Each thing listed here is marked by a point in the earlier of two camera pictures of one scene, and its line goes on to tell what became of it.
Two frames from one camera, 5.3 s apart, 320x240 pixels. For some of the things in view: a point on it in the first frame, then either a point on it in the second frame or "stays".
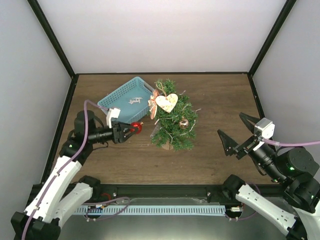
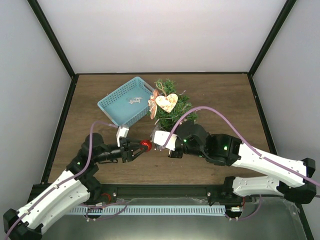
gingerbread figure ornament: (152, 104) stays
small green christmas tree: (175, 130) stays
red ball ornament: (137, 125) → (147, 142)
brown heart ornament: (167, 103) stays
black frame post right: (289, 5) stays
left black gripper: (119, 136) → (128, 154)
